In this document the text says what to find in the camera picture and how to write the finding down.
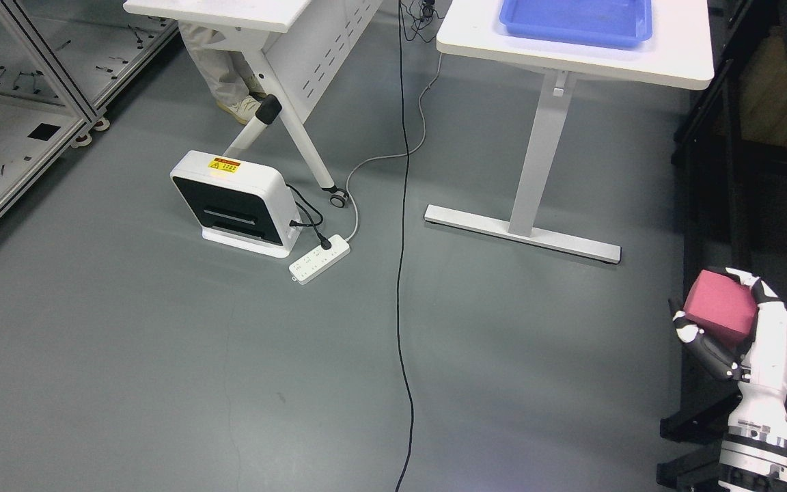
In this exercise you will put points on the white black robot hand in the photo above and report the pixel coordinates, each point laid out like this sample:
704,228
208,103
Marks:
758,365

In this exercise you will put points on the pink foam block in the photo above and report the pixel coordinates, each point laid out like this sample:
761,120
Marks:
722,307

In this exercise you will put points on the blue plastic tray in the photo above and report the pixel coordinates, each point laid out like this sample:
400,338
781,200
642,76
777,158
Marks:
613,24

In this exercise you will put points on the white power strip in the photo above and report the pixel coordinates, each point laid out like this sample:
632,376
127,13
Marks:
318,260

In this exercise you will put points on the white black box appliance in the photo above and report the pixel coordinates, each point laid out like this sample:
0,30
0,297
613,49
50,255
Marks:
238,203

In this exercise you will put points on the white folding desk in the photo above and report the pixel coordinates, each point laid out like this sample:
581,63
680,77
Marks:
294,48

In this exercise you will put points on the person leg beige trousers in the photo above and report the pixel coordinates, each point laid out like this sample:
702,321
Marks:
227,74

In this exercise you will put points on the aluminium frame rack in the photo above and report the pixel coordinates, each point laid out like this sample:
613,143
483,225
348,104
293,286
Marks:
61,64

